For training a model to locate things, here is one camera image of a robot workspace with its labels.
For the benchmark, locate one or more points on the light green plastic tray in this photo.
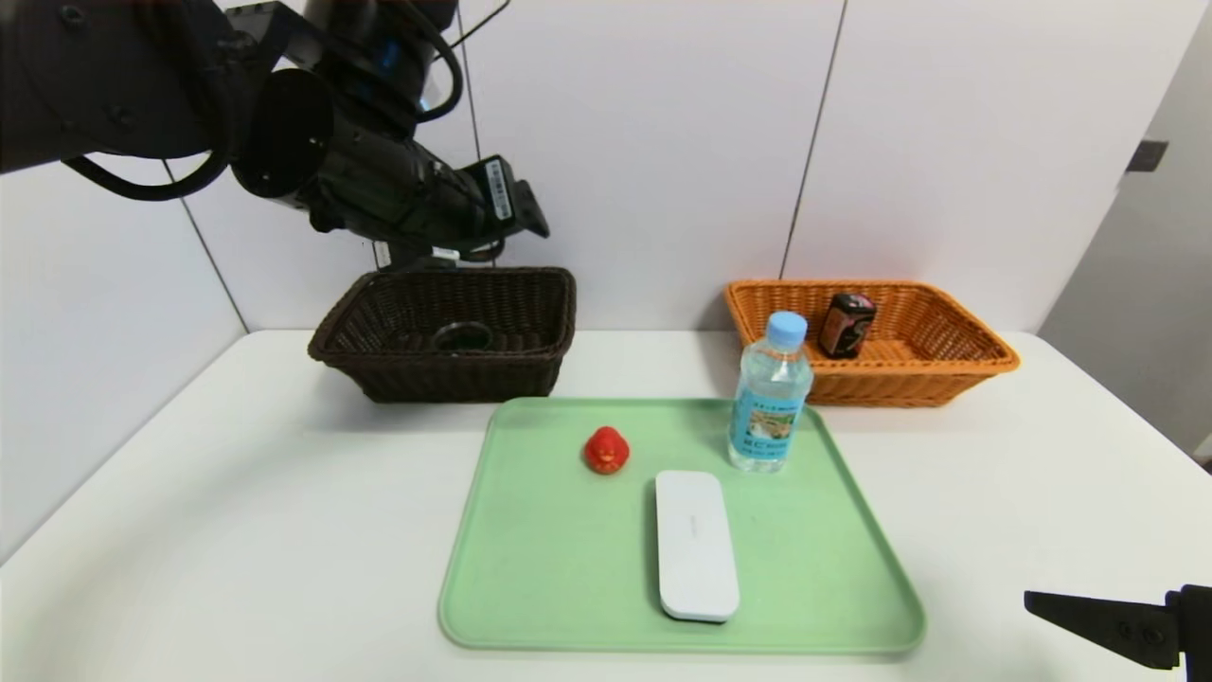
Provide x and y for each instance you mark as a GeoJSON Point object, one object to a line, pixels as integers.
{"type": "Point", "coordinates": [559, 559]}

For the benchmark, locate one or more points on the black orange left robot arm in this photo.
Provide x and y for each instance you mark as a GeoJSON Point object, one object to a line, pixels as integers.
{"type": "Point", "coordinates": [114, 85]}

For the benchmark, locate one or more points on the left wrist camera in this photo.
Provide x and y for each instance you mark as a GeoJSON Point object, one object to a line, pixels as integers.
{"type": "Point", "coordinates": [388, 254]}

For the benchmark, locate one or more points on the small black red snack can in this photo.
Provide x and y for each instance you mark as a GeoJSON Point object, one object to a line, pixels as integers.
{"type": "Point", "coordinates": [846, 327]}

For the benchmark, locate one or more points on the clear water bottle blue cap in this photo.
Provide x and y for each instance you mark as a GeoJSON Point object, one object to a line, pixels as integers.
{"type": "Point", "coordinates": [769, 417]}

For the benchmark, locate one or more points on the white oblong case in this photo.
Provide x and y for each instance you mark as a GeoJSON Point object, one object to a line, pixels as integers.
{"type": "Point", "coordinates": [696, 549]}

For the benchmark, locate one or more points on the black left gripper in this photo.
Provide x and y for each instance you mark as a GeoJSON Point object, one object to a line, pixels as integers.
{"type": "Point", "coordinates": [503, 195]}

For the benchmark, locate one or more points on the black wall fixture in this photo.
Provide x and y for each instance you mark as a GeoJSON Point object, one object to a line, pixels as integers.
{"type": "Point", "coordinates": [1146, 156]}

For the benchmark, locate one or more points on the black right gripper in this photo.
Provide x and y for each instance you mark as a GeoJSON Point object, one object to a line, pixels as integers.
{"type": "Point", "coordinates": [1195, 620]}

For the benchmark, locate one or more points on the orange wicker basket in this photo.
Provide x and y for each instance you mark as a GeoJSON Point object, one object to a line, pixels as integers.
{"type": "Point", "coordinates": [947, 384]}

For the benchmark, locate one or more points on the dark brown wicker basket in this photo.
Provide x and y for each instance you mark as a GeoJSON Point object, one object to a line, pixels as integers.
{"type": "Point", "coordinates": [445, 379]}

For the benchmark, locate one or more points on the red rubber duck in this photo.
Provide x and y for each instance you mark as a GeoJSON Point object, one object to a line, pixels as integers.
{"type": "Point", "coordinates": [606, 453]}

